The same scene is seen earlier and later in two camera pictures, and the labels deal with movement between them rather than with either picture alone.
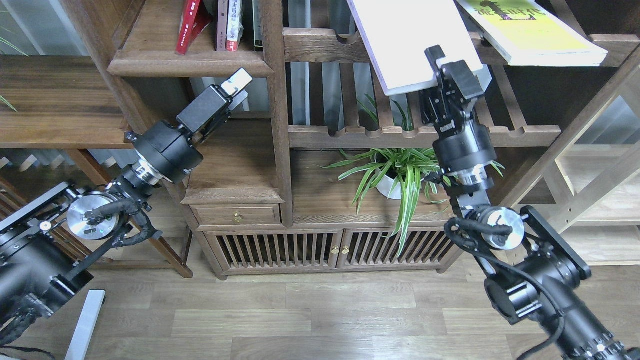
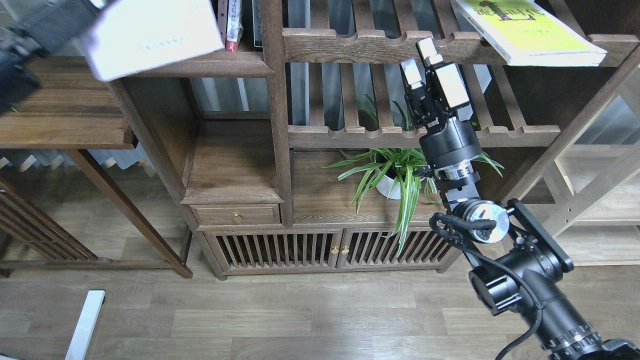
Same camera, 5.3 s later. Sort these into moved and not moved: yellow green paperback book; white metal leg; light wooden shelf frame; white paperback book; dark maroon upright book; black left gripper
Moved: black left gripper; white paperback book
Not moved: light wooden shelf frame; yellow green paperback book; white metal leg; dark maroon upright book
